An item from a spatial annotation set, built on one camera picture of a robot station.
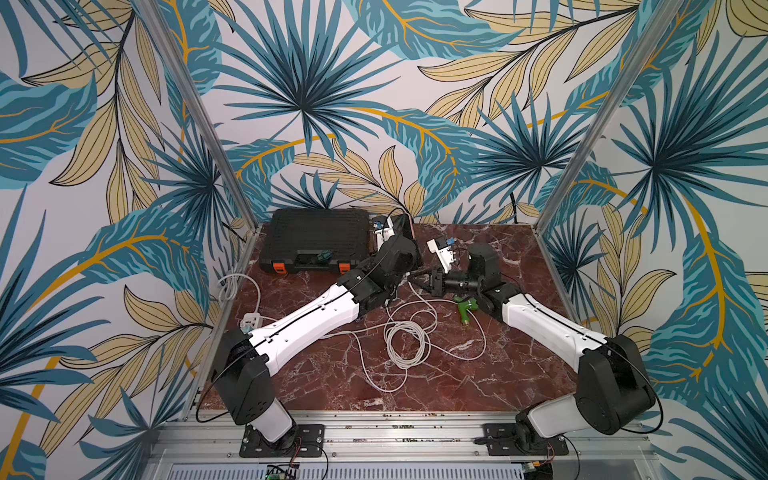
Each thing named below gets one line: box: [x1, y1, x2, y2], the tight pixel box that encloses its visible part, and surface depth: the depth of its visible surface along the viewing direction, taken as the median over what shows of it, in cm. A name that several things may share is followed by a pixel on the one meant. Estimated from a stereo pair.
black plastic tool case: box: [260, 208, 370, 275], surface depth 105 cm
